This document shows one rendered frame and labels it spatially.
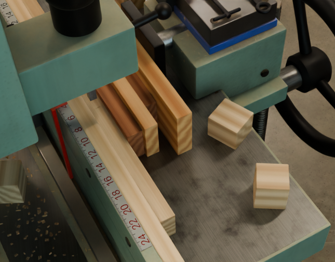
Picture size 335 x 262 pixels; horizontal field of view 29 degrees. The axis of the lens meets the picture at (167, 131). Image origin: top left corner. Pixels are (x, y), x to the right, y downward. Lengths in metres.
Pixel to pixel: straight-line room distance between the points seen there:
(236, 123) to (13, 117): 0.27
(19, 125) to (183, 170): 0.22
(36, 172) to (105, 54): 0.28
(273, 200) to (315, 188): 1.12
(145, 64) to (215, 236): 0.22
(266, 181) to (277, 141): 1.21
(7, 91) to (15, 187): 0.26
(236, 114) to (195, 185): 0.10
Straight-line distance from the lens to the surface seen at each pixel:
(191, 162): 0.78
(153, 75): 0.77
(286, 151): 1.91
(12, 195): 0.88
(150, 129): 0.74
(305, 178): 1.87
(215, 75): 0.82
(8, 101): 0.63
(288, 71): 0.97
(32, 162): 0.92
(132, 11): 0.81
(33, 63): 0.66
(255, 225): 0.74
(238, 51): 0.81
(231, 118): 0.77
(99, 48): 0.68
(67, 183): 0.88
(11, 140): 0.67
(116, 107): 0.77
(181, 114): 0.73
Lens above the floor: 1.54
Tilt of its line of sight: 53 degrees down
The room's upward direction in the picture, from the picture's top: 3 degrees counter-clockwise
